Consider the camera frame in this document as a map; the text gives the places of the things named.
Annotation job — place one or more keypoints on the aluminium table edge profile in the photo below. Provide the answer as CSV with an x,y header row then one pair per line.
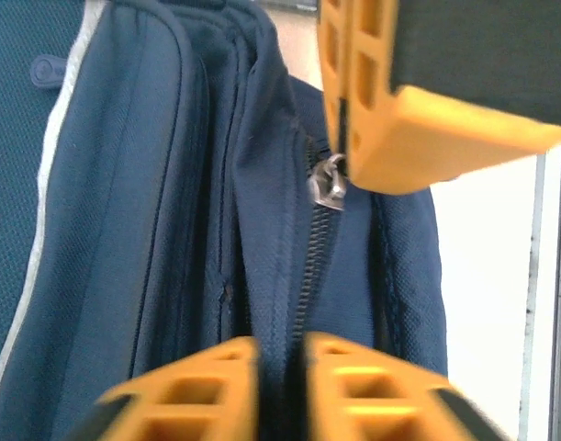
x,y
560,298

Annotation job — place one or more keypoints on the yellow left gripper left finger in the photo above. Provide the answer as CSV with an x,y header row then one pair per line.
x,y
193,395

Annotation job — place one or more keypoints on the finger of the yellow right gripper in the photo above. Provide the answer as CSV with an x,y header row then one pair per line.
x,y
331,55
422,142

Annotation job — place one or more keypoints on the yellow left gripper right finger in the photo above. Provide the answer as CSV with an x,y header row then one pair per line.
x,y
376,399

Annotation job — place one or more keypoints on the navy blue backpack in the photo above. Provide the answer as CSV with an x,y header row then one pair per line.
x,y
147,206

